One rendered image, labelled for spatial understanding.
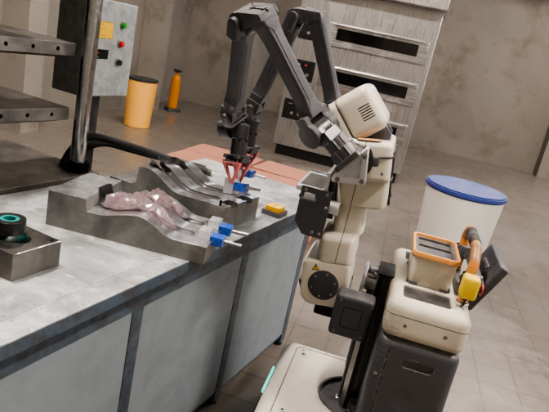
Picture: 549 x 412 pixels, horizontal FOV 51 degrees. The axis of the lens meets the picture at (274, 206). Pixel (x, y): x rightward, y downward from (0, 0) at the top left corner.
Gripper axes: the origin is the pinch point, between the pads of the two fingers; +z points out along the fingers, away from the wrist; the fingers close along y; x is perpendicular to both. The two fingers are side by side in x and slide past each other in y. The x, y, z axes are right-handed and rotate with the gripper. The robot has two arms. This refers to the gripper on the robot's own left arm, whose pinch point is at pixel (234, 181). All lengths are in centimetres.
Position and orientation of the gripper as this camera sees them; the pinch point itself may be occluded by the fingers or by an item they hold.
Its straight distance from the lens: 202.7
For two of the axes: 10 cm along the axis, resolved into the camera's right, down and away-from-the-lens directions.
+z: -1.2, 9.9, 0.9
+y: -4.2, 0.3, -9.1
